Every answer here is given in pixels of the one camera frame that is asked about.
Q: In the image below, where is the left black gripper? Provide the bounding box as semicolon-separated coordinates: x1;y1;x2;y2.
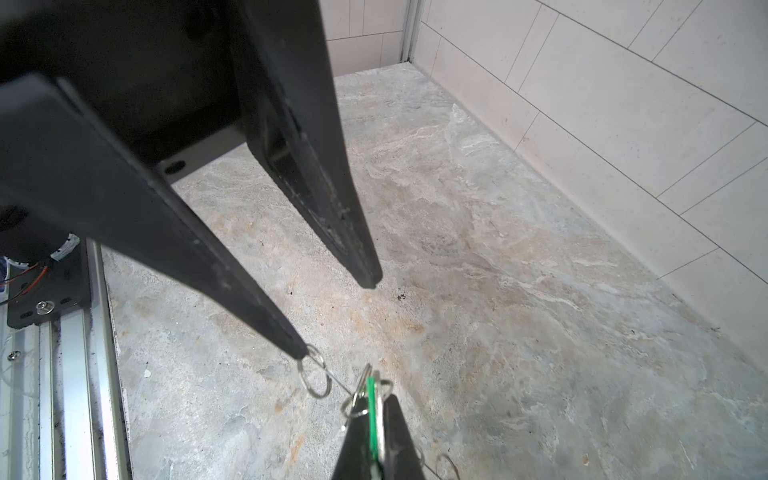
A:
1;1;308;360

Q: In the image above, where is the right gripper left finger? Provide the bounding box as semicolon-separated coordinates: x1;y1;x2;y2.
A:
331;407;372;480

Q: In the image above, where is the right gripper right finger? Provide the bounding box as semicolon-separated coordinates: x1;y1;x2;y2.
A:
382;394;425;480

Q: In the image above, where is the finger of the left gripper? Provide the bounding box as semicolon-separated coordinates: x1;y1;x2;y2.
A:
226;1;383;289

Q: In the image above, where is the green plastic key tag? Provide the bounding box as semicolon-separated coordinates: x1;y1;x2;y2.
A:
366;370;385;470

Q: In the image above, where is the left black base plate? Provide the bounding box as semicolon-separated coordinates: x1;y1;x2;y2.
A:
1;244;92;329

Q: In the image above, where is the aluminium mounting rail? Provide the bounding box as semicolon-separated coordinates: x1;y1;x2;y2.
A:
1;241;133;479

